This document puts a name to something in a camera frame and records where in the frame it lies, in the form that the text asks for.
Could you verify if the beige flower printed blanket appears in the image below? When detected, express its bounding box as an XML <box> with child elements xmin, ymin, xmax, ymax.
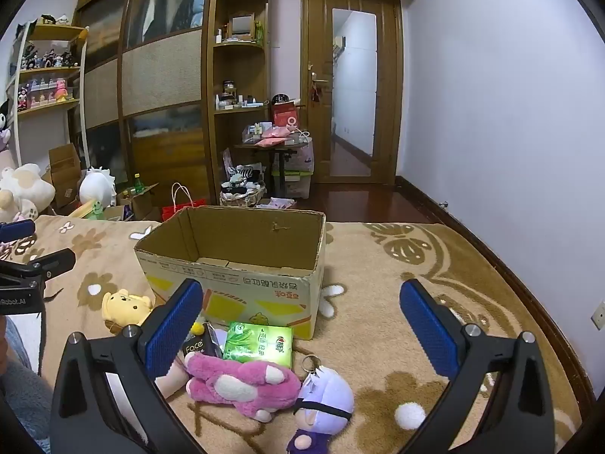
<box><xmin>0</xmin><ymin>215</ymin><xmax>584</xmax><ymax>454</ymax></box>

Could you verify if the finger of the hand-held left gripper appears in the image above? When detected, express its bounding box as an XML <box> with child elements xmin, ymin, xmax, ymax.
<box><xmin>0</xmin><ymin>219</ymin><xmax>37</xmax><ymax>245</ymax></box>
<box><xmin>0</xmin><ymin>248</ymin><xmax>77</xmax><ymax>281</ymax></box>

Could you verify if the pink packet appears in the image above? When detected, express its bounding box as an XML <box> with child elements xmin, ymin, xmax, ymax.
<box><xmin>255</xmin><ymin>127</ymin><xmax>290</xmax><ymax>148</ymax></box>

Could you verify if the wooden corner shelf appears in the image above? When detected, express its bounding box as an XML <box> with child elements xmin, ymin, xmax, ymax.
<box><xmin>210</xmin><ymin>0</ymin><xmax>274</xmax><ymax>202</ymax></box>

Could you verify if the red paper bag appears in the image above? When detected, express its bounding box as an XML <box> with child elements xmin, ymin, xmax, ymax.
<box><xmin>161</xmin><ymin>182</ymin><xmax>208</xmax><ymax>222</ymax></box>

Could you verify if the small wooden table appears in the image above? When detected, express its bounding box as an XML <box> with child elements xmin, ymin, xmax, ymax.
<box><xmin>234</xmin><ymin>141</ymin><xmax>301</xmax><ymax>199</ymax></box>

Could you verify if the striped plush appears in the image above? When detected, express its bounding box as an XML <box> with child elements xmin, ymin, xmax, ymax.
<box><xmin>229</xmin><ymin>163</ymin><xmax>264</xmax><ymax>186</ymax></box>

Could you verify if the white haired plush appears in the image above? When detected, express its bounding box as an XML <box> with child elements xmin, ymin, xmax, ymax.
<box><xmin>78</xmin><ymin>166</ymin><xmax>117</xmax><ymax>207</ymax></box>

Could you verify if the white dog plush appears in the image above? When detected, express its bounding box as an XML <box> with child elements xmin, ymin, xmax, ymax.
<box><xmin>0</xmin><ymin>163</ymin><xmax>56</xmax><ymax>222</ymax></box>

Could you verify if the open brown cardboard box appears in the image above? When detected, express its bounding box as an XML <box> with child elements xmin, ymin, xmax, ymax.
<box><xmin>46</xmin><ymin>144</ymin><xmax>82</xmax><ymax>210</ymax></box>

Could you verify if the wooden door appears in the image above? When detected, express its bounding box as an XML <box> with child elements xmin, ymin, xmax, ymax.
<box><xmin>301</xmin><ymin>0</ymin><xmax>403</xmax><ymax>185</ymax></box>

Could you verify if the purple doll keychain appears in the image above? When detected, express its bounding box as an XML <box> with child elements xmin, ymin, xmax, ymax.
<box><xmin>286</xmin><ymin>354</ymin><xmax>355</xmax><ymax>454</ymax></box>

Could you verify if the pink bear plush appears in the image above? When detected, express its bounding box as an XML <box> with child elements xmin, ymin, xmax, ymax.
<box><xmin>184</xmin><ymin>352</ymin><xmax>303</xmax><ymax>424</ymax></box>

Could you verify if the row of small figurines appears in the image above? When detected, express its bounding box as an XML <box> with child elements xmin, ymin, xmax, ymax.
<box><xmin>16</xmin><ymin>40</ymin><xmax>79</xmax><ymax>112</ymax></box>

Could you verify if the black and white plush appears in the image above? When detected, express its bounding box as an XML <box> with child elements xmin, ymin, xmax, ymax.
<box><xmin>0</xmin><ymin>99</ymin><xmax>13</xmax><ymax>153</ymax></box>

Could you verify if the printed cardboard box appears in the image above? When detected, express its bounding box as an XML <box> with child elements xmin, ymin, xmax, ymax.
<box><xmin>133</xmin><ymin>205</ymin><xmax>328</xmax><ymax>341</ymax></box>

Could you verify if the cardboard box with bottles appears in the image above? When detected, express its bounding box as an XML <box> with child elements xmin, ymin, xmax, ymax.
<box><xmin>115</xmin><ymin>182</ymin><xmax>161</xmax><ymax>221</ymax></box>

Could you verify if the green tissue pack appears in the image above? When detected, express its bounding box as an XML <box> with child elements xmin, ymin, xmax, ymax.
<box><xmin>222</xmin><ymin>322</ymin><xmax>294</xmax><ymax>370</ymax></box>

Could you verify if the yellow bear plush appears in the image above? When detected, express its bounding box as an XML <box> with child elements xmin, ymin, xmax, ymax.
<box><xmin>101</xmin><ymin>288</ymin><xmax>157</xmax><ymax>334</ymax></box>

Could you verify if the woven basket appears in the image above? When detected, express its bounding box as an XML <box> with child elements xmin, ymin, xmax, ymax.
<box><xmin>219</xmin><ymin>184</ymin><xmax>266</xmax><ymax>207</ymax></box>

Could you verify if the wooden sliding door wardrobe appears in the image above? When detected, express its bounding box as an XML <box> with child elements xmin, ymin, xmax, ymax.
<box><xmin>71</xmin><ymin>0</ymin><xmax>212</xmax><ymax>204</ymax></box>

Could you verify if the red gift bag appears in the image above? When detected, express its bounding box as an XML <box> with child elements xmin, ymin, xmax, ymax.
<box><xmin>271</xmin><ymin>99</ymin><xmax>300</xmax><ymax>129</ymax></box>

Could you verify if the black tissue pack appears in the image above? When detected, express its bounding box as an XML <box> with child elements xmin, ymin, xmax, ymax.
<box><xmin>182</xmin><ymin>322</ymin><xmax>224</xmax><ymax>360</ymax></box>

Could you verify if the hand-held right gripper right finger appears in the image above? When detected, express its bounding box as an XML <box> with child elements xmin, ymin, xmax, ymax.
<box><xmin>399</xmin><ymin>279</ymin><xmax>556</xmax><ymax>454</ymax></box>

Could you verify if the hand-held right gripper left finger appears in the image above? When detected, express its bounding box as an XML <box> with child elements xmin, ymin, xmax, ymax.
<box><xmin>50</xmin><ymin>278</ymin><xmax>223</xmax><ymax>454</ymax></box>

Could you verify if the clear plastic storage bin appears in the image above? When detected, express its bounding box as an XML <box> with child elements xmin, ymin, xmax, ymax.
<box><xmin>271</xmin><ymin>170</ymin><xmax>313</xmax><ymax>200</ymax></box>

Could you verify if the white figurine rack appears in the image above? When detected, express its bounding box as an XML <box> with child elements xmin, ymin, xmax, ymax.
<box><xmin>7</xmin><ymin>23</ymin><xmax>90</xmax><ymax>166</ymax></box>

